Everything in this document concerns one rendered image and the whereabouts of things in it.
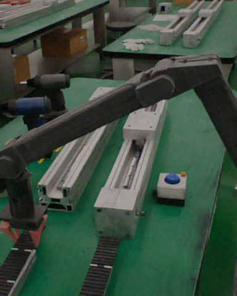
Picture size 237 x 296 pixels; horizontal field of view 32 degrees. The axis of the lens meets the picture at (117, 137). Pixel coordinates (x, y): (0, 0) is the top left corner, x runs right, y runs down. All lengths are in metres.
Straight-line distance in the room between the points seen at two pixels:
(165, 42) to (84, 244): 2.18
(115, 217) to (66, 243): 0.14
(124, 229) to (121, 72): 2.07
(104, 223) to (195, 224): 0.25
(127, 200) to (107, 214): 0.06
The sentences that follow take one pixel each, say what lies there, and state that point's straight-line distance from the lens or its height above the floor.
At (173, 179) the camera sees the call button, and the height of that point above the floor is 0.85.
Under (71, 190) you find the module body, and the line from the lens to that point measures 1.16.
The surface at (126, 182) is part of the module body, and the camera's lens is 1.21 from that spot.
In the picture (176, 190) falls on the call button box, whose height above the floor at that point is 0.83.
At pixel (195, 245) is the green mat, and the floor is 0.78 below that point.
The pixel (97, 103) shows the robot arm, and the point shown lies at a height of 1.20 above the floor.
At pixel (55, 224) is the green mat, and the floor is 0.78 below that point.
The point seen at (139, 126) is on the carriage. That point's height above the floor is 0.90.
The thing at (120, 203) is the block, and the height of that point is 0.87.
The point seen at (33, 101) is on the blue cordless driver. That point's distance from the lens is 1.42.
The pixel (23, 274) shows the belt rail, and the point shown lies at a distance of 1.00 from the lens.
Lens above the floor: 1.48
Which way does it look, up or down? 26 degrees down
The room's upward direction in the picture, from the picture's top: 2 degrees counter-clockwise
